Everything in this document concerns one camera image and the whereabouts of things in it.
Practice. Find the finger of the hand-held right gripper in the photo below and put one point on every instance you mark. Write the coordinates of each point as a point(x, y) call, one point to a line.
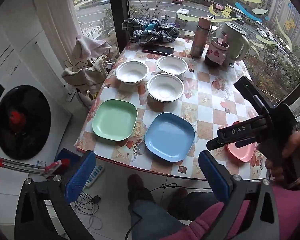
point(215, 145)

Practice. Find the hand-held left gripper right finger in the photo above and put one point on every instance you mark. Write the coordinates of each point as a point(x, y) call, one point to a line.
point(212, 177)

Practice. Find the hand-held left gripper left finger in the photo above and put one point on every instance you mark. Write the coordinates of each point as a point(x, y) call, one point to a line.
point(81, 172)

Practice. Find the pink square plate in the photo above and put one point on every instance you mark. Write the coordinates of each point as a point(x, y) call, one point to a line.
point(241, 153)

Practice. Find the blue square plate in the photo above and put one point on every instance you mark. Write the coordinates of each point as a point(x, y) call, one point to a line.
point(168, 136)

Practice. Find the green square plate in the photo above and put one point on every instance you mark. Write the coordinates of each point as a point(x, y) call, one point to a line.
point(113, 118)

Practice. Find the white foam bowl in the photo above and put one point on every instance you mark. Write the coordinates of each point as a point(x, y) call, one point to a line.
point(132, 72)
point(165, 87)
point(172, 65)

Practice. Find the person's right forearm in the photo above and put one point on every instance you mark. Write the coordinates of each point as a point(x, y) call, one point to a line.
point(295, 207)

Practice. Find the person's right hand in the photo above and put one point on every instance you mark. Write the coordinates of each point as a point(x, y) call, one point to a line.
point(298, 145)

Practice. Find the white power strip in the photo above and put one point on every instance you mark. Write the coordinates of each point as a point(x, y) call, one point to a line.
point(95, 175)

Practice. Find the brown furry slipper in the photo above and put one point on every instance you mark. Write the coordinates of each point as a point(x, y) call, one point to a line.
point(181, 192)
point(140, 187)

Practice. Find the person's right leg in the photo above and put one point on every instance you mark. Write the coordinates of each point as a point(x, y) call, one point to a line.
point(190, 205)

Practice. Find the person's leg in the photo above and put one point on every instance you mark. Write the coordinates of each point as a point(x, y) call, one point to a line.
point(150, 220)
point(190, 205)

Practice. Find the checkered printed tablecloth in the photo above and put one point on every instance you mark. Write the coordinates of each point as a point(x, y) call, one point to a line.
point(207, 110)

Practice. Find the person's pink garment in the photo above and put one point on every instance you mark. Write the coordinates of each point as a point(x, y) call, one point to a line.
point(197, 221)

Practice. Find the metal pole with red clips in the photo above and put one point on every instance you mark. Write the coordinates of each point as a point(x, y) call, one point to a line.
point(27, 166)

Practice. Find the person's left leg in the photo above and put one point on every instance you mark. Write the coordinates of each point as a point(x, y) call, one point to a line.
point(150, 220)

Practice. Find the white washing machine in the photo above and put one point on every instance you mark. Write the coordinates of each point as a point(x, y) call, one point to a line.
point(22, 122)

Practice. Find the lidded printed mug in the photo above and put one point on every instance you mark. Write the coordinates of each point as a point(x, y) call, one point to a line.
point(215, 55)

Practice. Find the cream electric kettle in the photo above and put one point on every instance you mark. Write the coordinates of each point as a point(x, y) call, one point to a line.
point(236, 45)

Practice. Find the pink thermos bottle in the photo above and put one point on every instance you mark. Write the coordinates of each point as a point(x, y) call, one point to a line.
point(198, 42)

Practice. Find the black smartphone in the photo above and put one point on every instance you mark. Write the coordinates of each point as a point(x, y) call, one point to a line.
point(158, 50)

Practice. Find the dark plaid cloth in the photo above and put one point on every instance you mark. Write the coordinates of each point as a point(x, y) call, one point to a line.
point(152, 33)

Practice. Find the pinkish white towel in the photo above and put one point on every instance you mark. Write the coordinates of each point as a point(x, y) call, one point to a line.
point(90, 45)

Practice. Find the white curtain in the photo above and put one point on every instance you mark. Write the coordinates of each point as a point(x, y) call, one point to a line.
point(52, 17)

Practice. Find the black window frame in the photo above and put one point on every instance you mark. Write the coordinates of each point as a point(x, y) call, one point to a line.
point(117, 12)

